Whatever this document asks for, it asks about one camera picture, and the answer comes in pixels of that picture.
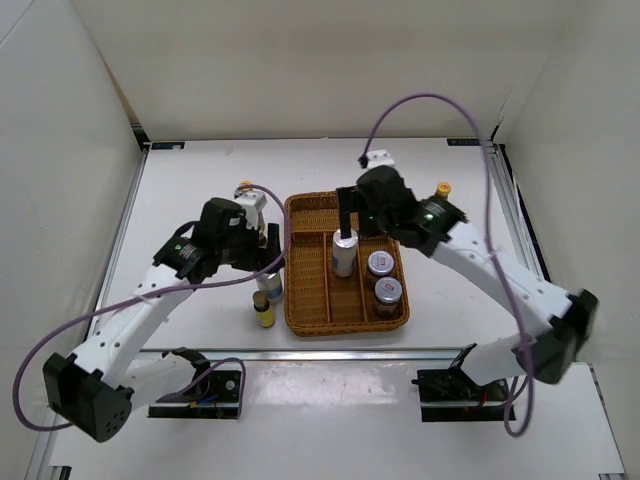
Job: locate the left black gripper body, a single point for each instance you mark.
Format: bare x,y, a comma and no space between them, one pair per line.
241,250

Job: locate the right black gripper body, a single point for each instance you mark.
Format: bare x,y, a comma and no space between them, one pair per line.
372,222

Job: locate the brown jar white lid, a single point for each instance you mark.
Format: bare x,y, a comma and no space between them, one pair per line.
380,264
388,293

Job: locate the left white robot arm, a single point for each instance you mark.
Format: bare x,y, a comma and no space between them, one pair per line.
96,387

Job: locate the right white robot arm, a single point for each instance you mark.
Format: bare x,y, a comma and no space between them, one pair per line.
553,323

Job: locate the small brown cork bottle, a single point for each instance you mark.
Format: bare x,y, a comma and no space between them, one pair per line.
262,239

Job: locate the silver lid blue can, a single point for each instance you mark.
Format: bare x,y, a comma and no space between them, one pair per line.
271,285

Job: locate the green label sauce bottle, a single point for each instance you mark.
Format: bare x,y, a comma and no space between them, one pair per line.
244,186

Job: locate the red label sauce bottle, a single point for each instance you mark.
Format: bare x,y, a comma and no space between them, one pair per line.
443,190

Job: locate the woven wicker divided basket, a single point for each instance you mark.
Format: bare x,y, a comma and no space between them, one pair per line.
319,303

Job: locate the small yellow cork bottle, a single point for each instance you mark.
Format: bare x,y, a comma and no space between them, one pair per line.
262,307

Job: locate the right blue table label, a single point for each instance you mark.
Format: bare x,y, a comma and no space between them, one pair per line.
463,142

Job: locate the blue table label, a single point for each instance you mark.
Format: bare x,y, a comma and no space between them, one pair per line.
463,142
167,146

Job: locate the left blue table label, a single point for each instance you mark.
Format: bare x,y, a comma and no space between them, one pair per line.
167,146

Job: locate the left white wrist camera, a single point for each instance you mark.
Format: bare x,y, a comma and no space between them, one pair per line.
252,202

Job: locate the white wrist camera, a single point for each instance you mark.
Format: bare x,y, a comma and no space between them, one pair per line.
252,202
378,158

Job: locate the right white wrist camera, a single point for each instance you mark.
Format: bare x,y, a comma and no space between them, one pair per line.
378,158

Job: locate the front aluminium rail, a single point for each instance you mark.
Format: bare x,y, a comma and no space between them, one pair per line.
412,354

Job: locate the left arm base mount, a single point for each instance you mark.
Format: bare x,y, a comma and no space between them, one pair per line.
219,394

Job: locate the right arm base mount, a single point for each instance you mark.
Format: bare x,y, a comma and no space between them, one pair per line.
450,396

